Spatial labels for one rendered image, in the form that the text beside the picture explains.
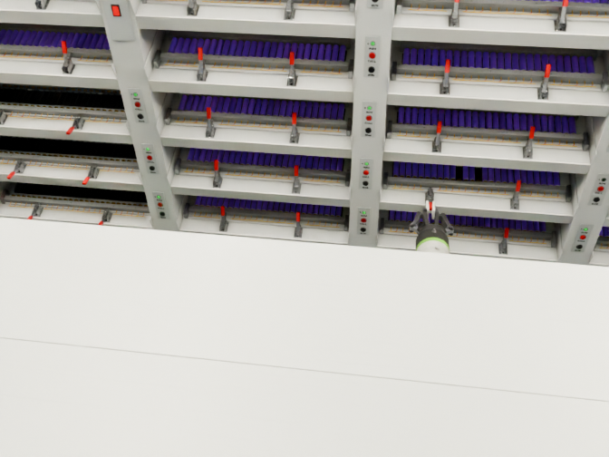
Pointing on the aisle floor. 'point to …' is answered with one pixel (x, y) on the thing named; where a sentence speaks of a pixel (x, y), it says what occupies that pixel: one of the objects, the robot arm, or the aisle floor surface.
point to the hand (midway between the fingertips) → (430, 209)
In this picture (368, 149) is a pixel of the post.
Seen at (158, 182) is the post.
